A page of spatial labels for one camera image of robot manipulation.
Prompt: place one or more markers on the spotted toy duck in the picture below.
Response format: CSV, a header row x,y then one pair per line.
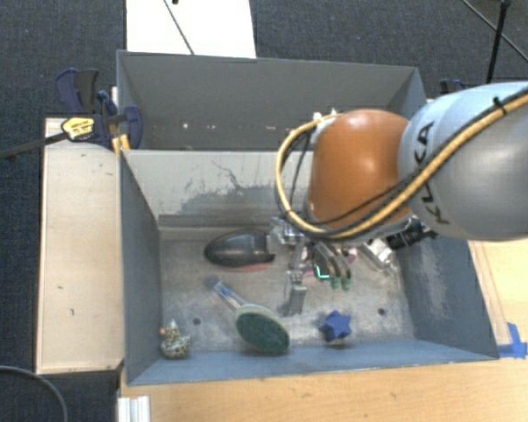
x,y
175,344

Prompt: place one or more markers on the black cylinder on white bracket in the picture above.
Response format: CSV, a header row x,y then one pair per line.
x,y
411,235

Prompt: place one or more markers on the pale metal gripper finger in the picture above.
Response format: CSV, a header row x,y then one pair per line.
x,y
298,299
287,301

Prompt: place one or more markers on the grey metal bin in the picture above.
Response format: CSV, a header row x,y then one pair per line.
x,y
246,104

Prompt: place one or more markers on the pale wood board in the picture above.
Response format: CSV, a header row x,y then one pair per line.
x,y
79,257

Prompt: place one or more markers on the black oval brush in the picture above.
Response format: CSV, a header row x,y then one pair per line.
x,y
235,248

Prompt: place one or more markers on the blue star block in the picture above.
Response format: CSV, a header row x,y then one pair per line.
x,y
334,325

